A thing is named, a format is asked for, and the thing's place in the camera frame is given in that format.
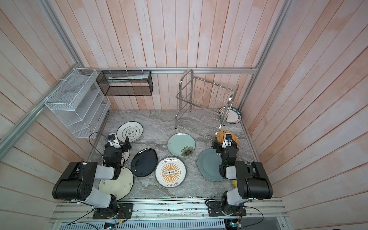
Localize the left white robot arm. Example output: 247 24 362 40
52 138 134 219

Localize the grey green plain plate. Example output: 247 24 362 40
197 149 225 182

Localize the white plate with lettered rim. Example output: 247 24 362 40
218 107 242 124

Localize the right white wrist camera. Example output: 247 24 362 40
223 131 232 142

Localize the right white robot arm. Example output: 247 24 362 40
213 131 273 215

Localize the white mesh wall shelf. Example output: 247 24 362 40
45 69 111 139

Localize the light green flower plate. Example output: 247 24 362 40
167 133 196 157

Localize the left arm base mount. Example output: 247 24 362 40
93 203 134 219

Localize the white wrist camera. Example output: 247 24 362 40
107 133 116 142
223 131 232 142

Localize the dark blue oval plate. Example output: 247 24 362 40
131 148 158 177

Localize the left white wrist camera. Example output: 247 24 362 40
107 133 116 142

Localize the black mesh wall basket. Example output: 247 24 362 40
96 70 154 96

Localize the stainless steel dish rack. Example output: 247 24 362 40
174 69 239 139

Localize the horizontal aluminium wall rail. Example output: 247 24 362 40
95 67 258 74

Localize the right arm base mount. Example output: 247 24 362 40
205 199 246 217

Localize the white plate with black emblem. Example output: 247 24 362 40
117 121 143 142

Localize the aluminium front rail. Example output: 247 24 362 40
49 197 288 223

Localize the cream floral plate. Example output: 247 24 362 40
99 167 134 200

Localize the orange woven plate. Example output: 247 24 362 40
216 130 239 147

